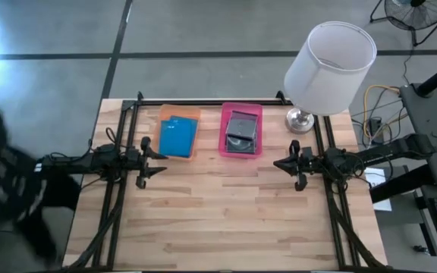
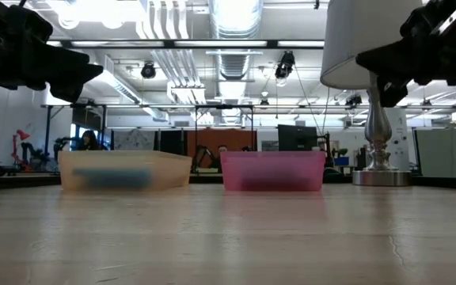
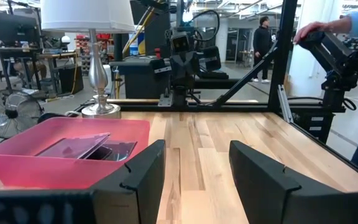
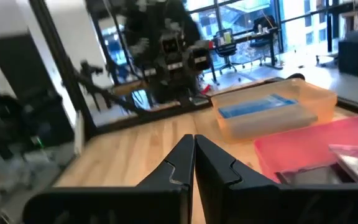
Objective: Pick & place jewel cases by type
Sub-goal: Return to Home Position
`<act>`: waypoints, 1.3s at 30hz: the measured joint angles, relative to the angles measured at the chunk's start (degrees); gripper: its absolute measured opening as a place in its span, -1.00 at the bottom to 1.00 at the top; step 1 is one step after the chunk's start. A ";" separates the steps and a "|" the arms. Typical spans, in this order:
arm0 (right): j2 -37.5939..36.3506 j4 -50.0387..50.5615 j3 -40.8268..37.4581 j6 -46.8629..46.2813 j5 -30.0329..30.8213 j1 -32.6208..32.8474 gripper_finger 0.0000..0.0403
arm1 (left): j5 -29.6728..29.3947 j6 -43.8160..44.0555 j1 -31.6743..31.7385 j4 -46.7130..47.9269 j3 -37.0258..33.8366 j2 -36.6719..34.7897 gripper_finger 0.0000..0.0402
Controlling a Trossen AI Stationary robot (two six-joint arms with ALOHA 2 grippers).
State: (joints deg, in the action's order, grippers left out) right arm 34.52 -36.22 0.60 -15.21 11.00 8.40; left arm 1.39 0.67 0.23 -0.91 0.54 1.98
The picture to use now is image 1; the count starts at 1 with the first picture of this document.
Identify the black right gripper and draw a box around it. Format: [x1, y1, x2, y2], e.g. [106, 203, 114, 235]
[273, 140, 315, 192]

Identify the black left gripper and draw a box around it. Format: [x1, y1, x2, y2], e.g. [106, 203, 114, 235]
[125, 136, 168, 190]

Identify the clear jewel case dark tray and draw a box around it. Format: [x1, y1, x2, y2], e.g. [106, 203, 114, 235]
[225, 110, 259, 141]
[225, 132, 258, 155]

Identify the orange translucent plastic bin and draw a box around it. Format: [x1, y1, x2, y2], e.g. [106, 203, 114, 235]
[152, 104, 203, 162]

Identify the pink translucent plastic bin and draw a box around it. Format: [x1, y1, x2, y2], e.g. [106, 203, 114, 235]
[218, 101, 264, 159]

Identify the white paper sheet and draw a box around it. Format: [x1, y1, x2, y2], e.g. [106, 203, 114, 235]
[364, 168, 393, 212]

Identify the black power adapter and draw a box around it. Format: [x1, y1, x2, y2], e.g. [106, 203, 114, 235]
[368, 117, 385, 145]

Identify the white shade table lamp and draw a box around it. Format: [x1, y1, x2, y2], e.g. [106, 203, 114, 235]
[283, 20, 378, 134]

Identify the black desk support bar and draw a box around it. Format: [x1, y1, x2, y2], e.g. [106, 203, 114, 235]
[369, 165, 435, 204]

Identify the person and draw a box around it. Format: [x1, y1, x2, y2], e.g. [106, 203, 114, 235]
[0, 108, 83, 272]

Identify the grey desk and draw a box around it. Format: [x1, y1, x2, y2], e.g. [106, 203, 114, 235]
[399, 82, 437, 189]

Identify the black floor fan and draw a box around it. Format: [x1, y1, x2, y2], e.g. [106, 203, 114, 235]
[369, 0, 437, 47]

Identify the black metal table frame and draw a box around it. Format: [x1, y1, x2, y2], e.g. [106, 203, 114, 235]
[64, 90, 385, 272]

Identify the yellow cable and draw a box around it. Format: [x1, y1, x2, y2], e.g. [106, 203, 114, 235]
[363, 85, 401, 141]

